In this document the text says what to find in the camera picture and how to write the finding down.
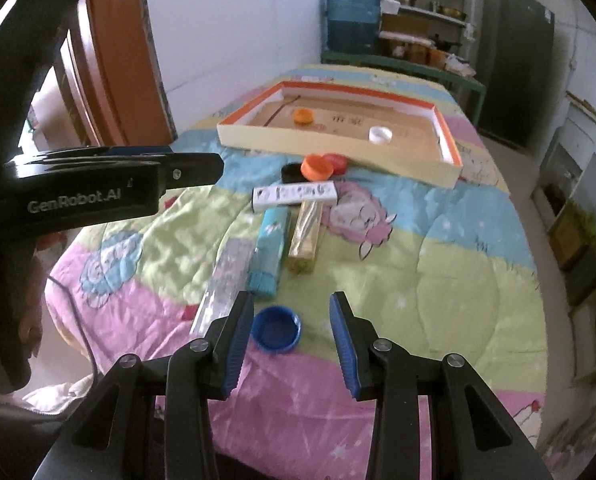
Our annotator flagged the gold rectangular box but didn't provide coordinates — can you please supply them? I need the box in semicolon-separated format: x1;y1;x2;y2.
287;201;325;275

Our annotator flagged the blue bottle cap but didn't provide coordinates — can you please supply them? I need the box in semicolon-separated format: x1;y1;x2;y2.
250;306;303;352

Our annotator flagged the white wall shelf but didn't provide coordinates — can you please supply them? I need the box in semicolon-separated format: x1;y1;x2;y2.
358;0;473;68

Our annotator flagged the white plastic bag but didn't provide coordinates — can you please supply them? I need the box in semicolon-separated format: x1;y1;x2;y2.
443;55;478;76

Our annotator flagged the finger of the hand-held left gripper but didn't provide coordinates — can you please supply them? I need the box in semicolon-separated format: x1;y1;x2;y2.
157;152;225;193
43;145;176;162

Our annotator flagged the white counter cabinet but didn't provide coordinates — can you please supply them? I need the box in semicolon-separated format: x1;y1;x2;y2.
532;90;596;311

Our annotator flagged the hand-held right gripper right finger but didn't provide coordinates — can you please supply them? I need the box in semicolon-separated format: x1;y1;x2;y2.
329;291;553;480

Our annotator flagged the brown cardboard box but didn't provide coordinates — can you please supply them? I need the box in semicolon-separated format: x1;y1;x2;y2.
380;12;431;36

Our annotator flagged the green potted plant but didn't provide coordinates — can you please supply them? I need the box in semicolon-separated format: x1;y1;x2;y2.
548;200;596;306

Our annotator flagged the brown wooden door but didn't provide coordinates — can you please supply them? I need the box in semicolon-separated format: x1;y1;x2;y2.
43;0;179;151

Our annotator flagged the teal rectangular box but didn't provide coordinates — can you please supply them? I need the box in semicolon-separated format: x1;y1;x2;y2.
245;208;291;297

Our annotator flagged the blue water jug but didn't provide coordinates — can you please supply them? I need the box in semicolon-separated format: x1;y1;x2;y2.
323;0;383;55

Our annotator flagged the orange-rimmed cardboard box tray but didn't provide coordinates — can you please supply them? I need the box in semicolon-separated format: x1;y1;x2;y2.
217;80;464;190

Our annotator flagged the dark grey refrigerator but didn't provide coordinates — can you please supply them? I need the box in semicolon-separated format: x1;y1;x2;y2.
475;0;556;148

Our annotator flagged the clear glitter rectangular box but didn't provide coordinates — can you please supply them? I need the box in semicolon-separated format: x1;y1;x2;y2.
189;237;256;338

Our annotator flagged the black bottle cap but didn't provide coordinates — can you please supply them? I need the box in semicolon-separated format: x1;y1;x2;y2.
281;162;309;185

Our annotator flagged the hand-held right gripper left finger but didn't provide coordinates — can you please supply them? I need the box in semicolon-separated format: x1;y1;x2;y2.
30;290;255;480

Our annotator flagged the white cartoon-print box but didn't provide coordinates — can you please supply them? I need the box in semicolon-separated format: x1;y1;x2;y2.
252;182;339;212

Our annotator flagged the red bottle cap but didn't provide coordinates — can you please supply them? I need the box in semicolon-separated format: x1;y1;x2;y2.
324;153;349;176

